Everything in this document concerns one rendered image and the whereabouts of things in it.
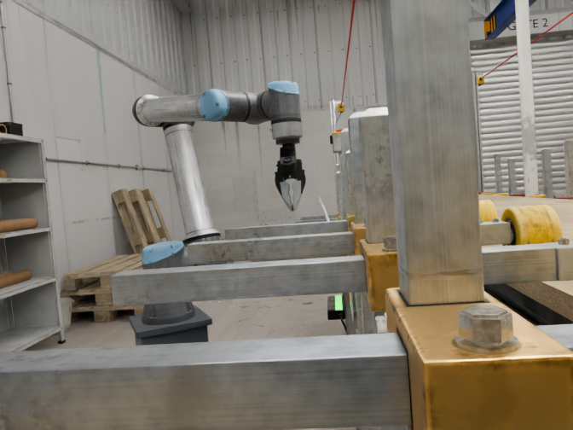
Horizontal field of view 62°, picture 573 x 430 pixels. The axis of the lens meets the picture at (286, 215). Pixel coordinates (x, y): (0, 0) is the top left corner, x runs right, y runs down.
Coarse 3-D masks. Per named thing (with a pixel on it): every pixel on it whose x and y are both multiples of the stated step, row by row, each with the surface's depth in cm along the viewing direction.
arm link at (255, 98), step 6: (252, 96) 144; (258, 96) 144; (252, 102) 143; (258, 102) 144; (252, 108) 143; (258, 108) 144; (252, 114) 144; (258, 114) 146; (264, 114) 144; (246, 120) 146; (252, 120) 147; (258, 120) 148; (264, 120) 148
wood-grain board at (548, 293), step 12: (504, 204) 196; (516, 204) 190; (528, 204) 185; (540, 204) 180; (552, 204) 175; (564, 204) 170; (564, 216) 128; (564, 228) 103; (516, 288) 64; (528, 288) 60; (540, 288) 56; (552, 288) 53; (564, 288) 52; (540, 300) 57; (552, 300) 53; (564, 300) 50; (564, 312) 51
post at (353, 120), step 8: (360, 112) 72; (352, 120) 72; (352, 128) 72; (352, 136) 72; (352, 144) 72; (352, 152) 72; (360, 152) 72; (352, 160) 72; (360, 160) 72; (352, 168) 72; (360, 168) 72; (352, 176) 73; (360, 176) 72; (352, 184) 75; (360, 184) 72; (360, 192) 72; (360, 200) 72; (360, 208) 72; (360, 216) 72; (368, 304) 73; (368, 312) 73; (368, 320) 73; (368, 328) 73
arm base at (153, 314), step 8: (152, 304) 168; (160, 304) 167; (168, 304) 167; (176, 304) 168; (184, 304) 170; (192, 304) 176; (144, 312) 169; (152, 312) 167; (160, 312) 166; (168, 312) 166; (176, 312) 167; (184, 312) 169; (192, 312) 172; (144, 320) 168; (152, 320) 166; (160, 320) 165; (168, 320) 166; (176, 320) 167; (184, 320) 169
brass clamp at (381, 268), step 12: (360, 240) 52; (360, 252) 52; (372, 252) 42; (384, 252) 41; (396, 252) 41; (372, 264) 41; (384, 264) 41; (396, 264) 40; (372, 276) 41; (384, 276) 41; (396, 276) 40; (372, 288) 41; (384, 288) 41; (372, 300) 41; (384, 300) 41
